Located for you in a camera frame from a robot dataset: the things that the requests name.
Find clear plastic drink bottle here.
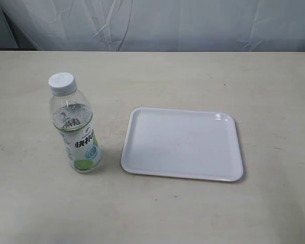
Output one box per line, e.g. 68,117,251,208
48,72,102,173

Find white rectangular plastic tray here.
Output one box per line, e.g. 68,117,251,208
120,108,244,182

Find white fabric backdrop curtain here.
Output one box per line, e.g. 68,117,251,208
0,1,305,52

